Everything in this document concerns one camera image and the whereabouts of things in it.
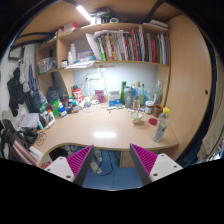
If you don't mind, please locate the blue bottle with tan cap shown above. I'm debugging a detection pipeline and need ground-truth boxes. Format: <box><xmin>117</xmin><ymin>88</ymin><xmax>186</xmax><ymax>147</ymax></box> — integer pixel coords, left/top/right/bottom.
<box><xmin>133</xmin><ymin>81</ymin><xmax>141</xmax><ymax>109</ymax></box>

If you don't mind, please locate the black pouch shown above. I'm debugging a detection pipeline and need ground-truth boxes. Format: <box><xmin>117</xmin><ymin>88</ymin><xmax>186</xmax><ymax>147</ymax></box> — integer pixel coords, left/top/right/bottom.
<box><xmin>46</xmin><ymin>85</ymin><xmax>60</xmax><ymax>103</ymax></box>

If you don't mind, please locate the black and pink backpack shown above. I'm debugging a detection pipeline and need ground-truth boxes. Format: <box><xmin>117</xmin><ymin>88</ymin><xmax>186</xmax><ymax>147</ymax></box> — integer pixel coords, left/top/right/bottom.
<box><xmin>0</xmin><ymin>119</ymin><xmax>39</xmax><ymax>167</ymax></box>

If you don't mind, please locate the grey hanging garment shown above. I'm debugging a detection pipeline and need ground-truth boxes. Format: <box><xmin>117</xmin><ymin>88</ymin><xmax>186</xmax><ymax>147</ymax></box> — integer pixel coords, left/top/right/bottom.
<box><xmin>18</xmin><ymin>54</ymin><xmax>36</xmax><ymax>85</ymax></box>

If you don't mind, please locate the green glass bottle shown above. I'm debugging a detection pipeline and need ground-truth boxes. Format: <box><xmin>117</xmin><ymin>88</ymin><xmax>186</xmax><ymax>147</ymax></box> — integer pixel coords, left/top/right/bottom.
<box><xmin>139</xmin><ymin>83</ymin><xmax>146</xmax><ymax>107</ymax></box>

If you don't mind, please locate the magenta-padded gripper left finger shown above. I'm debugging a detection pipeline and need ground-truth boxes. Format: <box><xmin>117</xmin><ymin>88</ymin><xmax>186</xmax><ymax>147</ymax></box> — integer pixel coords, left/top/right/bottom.
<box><xmin>44</xmin><ymin>144</ymin><xmax>95</xmax><ymax>187</ymax></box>

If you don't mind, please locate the pink cup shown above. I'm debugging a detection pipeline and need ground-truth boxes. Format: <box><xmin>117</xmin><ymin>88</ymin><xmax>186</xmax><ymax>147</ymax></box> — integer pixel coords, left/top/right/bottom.
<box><xmin>94</xmin><ymin>89</ymin><xmax>106</xmax><ymax>104</ymax></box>

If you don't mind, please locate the red and white container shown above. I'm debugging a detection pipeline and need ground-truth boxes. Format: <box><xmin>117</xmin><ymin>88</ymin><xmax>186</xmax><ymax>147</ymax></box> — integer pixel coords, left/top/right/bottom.
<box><xmin>72</xmin><ymin>87</ymin><xmax>83</xmax><ymax>104</ymax></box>

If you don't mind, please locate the white wall power strip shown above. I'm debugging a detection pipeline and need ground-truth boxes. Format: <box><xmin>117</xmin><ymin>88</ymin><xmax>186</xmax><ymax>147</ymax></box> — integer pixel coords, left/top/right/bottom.
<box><xmin>85</xmin><ymin>73</ymin><xmax>103</xmax><ymax>82</ymax></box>

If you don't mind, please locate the white bottle with blue label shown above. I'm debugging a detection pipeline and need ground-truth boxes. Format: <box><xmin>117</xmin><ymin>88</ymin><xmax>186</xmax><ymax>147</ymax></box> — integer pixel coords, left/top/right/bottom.
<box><xmin>58</xmin><ymin>103</ymin><xmax>68</xmax><ymax>118</ymax></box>

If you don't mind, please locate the wooden shelf unit with books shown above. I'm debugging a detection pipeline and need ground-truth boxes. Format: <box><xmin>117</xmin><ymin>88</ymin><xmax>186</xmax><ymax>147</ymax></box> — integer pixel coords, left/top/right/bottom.
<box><xmin>34</xmin><ymin>14</ymin><xmax>171</xmax><ymax>76</ymax></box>

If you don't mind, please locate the green box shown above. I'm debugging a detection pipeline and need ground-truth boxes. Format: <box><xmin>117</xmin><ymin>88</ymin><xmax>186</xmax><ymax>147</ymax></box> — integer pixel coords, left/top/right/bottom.
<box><xmin>49</xmin><ymin>99</ymin><xmax>61</xmax><ymax>118</ymax></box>

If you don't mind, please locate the pale blue flat device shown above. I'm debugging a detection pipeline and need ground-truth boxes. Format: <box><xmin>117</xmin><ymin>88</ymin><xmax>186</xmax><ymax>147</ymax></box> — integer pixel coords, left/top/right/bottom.
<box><xmin>106</xmin><ymin>103</ymin><xmax>124</xmax><ymax>111</ymax></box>

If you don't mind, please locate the grey shaker bottle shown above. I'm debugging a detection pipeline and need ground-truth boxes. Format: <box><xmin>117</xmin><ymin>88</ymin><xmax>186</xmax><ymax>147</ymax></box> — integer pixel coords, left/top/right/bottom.
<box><xmin>123</xmin><ymin>85</ymin><xmax>134</xmax><ymax>109</ymax></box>

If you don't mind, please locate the black hanging garment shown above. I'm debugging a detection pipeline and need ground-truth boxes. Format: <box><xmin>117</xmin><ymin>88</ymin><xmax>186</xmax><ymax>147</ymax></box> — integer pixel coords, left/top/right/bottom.
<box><xmin>6</xmin><ymin>67</ymin><xmax>26</xmax><ymax>118</ymax></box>

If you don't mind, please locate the white picture frame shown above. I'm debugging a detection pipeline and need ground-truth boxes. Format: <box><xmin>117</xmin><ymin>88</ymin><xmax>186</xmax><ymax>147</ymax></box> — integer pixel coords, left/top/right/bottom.
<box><xmin>38</xmin><ymin>111</ymin><xmax>56</xmax><ymax>130</ymax></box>

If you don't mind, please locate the dark green tall bottle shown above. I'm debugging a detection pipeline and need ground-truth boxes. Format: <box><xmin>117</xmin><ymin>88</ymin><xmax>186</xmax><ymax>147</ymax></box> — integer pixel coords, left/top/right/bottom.
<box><xmin>120</xmin><ymin>80</ymin><xmax>128</xmax><ymax>105</ymax></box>

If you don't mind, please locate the clear bottle with yellow cap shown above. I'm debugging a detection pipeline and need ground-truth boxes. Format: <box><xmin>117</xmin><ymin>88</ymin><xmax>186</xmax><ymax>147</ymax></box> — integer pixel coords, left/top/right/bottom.
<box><xmin>152</xmin><ymin>107</ymin><xmax>171</xmax><ymax>144</ymax></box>

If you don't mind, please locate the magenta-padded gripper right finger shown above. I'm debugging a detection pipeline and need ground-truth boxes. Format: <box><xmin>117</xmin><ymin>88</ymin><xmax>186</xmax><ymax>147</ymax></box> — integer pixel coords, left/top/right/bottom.
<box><xmin>129</xmin><ymin>143</ymin><xmax>184</xmax><ymax>186</ymax></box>

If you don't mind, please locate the ceiling tube light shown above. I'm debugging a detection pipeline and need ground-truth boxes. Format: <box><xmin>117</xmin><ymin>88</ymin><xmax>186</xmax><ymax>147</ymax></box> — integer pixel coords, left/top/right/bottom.
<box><xmin>75</xmin><ymin>4</ymin><xmax>93</xmax><ymax>23</ymax></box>

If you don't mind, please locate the blue and white carton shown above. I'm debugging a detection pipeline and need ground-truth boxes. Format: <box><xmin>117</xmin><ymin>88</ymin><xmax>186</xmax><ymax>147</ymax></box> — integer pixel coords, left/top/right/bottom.
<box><xmin>108</xmin><ymin>90</ymin><xmax>122</xmax><ymax>108</ymax></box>

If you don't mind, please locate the metal spoon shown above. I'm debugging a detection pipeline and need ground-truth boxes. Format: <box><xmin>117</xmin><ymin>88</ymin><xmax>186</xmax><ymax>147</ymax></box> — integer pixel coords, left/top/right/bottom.
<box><xmin>134</xmin><ymin>101</ymin><xmax>141</xmax><ymax>118</ymax></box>

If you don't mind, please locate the jar with white lid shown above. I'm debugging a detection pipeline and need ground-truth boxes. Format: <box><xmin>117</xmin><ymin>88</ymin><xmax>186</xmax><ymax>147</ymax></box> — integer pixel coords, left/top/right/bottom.
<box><xmin>144</xmin><ymin>100</ymin><xmax>155</xmax><ymax>115</ymax></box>

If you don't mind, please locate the clear glass liquor bottle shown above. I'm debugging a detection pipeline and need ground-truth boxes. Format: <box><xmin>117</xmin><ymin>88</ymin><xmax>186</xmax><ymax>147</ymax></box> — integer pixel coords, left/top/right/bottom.
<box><xmin>153</xmin><ymin>79</ymin><xmax>164</xmax><ymax>106</ymax></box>

